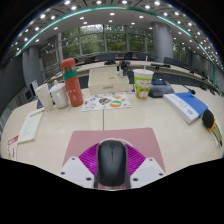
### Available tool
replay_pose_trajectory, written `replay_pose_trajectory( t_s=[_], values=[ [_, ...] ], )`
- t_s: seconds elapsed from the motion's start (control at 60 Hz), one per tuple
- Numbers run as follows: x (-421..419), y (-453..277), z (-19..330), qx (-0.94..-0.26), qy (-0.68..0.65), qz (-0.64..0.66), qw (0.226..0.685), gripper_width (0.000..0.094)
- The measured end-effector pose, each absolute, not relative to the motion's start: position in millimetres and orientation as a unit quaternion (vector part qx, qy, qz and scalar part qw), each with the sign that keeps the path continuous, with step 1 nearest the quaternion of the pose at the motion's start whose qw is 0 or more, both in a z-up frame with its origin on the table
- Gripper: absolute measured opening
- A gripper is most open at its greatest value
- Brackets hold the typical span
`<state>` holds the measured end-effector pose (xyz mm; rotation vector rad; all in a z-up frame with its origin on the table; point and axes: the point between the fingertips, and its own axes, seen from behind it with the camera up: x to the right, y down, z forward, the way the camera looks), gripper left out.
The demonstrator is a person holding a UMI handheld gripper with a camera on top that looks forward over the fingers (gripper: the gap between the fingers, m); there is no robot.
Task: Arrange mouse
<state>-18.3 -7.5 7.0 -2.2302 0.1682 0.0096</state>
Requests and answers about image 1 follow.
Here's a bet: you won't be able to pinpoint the far black conference microphones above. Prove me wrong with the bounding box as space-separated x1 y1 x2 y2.
103 59 172 77

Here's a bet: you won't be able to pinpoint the green printed paper cup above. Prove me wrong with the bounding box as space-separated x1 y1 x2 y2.
132 56 155 100

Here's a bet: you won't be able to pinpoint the white paper pad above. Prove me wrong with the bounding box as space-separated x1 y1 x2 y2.
213 122 224 148

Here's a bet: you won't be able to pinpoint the dark office chairs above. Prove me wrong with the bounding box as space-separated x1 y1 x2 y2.
74 51 201 73

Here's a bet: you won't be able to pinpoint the white upright device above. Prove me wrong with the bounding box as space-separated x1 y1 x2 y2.
29 79 40 98

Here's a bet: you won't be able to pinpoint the translucent plastic cup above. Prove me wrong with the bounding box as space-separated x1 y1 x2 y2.
34 83 54 112

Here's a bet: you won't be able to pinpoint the black desk microphone unit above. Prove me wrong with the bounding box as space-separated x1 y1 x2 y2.
148 71 197 98

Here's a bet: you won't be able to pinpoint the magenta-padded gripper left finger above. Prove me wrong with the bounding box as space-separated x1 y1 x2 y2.
59 142 100 190

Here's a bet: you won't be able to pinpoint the blue and white book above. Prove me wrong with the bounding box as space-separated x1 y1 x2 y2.
162 90 209 125

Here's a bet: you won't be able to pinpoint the black handheld microphone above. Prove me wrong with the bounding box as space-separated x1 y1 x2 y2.
201 108 224 148

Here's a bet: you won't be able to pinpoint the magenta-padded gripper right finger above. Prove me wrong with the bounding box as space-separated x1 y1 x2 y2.
124 143 167 190

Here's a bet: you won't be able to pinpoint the cream booklet with red title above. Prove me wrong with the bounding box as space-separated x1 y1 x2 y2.
17 107 46 144

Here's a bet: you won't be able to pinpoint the ceiling lights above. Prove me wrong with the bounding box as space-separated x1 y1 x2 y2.
9 0 218 54

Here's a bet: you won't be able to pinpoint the colourful sticker sheet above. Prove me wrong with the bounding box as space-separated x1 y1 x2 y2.
81 91 132 112

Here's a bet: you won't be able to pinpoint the pink mouse pad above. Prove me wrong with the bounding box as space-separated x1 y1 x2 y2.
61 127 167 173

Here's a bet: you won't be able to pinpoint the white lidded ceramic mug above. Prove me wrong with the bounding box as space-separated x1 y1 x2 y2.
49 79 70 109

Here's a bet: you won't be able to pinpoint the cream cardboard box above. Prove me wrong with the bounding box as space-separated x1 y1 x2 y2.
87 66 130 95

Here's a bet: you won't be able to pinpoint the red and white calligraphy sheet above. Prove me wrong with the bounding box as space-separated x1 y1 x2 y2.
6 134 20 161

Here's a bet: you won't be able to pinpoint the red bottle with green band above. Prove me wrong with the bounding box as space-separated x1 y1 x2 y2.
60 57 85 108

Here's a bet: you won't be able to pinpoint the black computer mouse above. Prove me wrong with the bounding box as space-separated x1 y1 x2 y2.
93 139 130 188

